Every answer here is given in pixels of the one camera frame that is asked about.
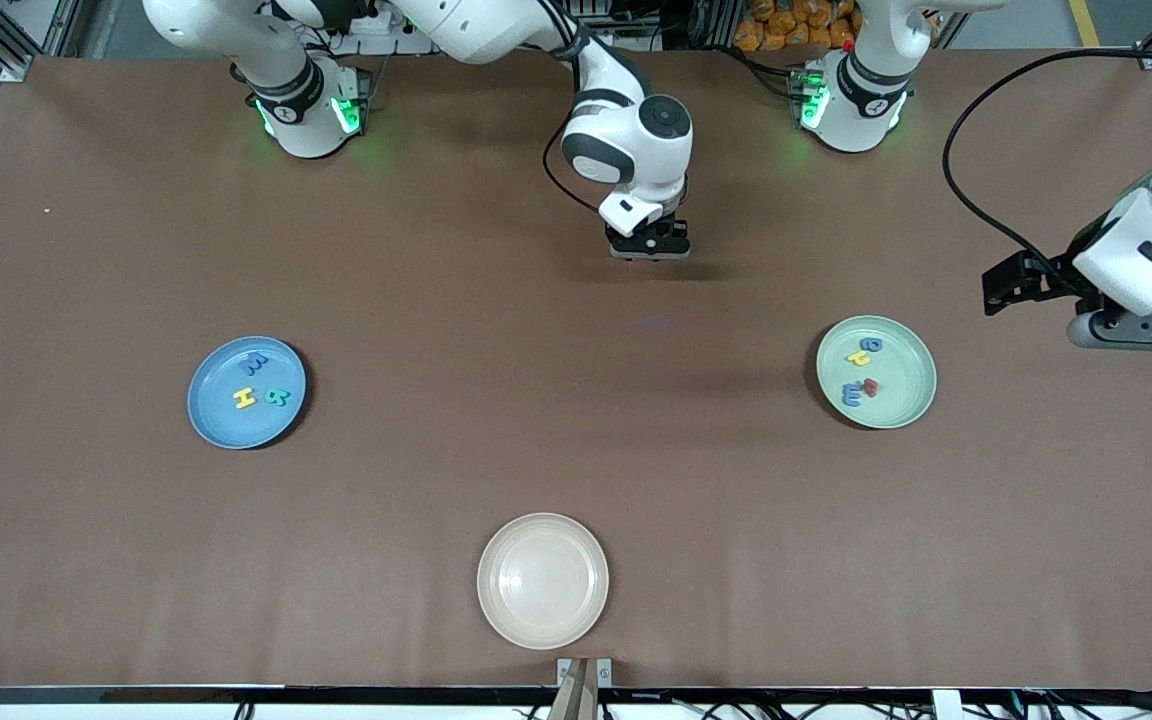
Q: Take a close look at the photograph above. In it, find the blue plate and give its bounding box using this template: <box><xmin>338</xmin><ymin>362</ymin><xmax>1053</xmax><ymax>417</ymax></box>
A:
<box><xmin>186</xmin><ymin>335</ymin><xmax>308</xmax><ymax>451</ymax></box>

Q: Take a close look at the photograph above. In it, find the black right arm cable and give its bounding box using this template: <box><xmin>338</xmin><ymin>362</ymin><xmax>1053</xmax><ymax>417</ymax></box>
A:
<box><xmin>536</xmin><ymin>0</ymin><xmax>609</xmax><ymax>216</ymax></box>

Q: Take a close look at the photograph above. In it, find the metal mounting bracket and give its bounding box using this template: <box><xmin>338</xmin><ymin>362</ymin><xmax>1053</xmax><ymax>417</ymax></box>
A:
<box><xmin>556</xmin><ymin>657</ymin><xmax>614</xmax><ymax>691</ymax></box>

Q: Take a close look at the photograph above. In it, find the beige camera mount post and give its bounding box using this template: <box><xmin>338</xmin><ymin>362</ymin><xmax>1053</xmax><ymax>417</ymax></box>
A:
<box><xmin>548</xmin><ymin>660</ymin><xmax>600</xmax><ymax>720</ymax></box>

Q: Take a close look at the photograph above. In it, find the black cable bundle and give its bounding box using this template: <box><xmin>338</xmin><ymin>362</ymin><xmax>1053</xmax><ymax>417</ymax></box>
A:
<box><xmin>1016</xmin><ymin>670</ymin><xmax>1152</xmax><ymax>720</ymax></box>

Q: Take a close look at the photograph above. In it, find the cream plate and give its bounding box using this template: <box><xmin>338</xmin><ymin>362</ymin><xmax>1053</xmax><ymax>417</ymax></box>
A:
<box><xmin>476</xmin><ymin>512</ymin><xmax>610</xmax><ymax>651</ymax></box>

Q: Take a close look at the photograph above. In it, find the white power strip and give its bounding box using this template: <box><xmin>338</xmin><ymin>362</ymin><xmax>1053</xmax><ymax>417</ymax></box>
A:
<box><xmin>331</xmin><ymin>15</ymin><xmax>437</xmax><ymax>56</ymax></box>

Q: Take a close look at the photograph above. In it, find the black base cable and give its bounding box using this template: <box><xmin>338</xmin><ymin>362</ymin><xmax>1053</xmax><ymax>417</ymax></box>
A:
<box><xmin>356</xmin><ymin>55</ymin><xmax>392</xmax><ymax>116</ymax></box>
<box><xmin>736</xmin><ymin>45</ymin><xmax>805</xmax><ymax>101</ymax></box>

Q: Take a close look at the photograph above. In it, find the green plate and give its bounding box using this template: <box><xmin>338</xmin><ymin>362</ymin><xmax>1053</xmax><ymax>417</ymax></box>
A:
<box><xmin>815</xmin><ymin>315</ymin><xmax>938</xmax><ymax>431</ymax></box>

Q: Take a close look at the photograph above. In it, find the orange bags pile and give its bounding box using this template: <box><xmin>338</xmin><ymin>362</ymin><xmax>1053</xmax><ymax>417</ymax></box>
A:
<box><xmin>734</xmin><ymin>0</ymin><xmax>862</xmax><ymax>53</ymax></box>

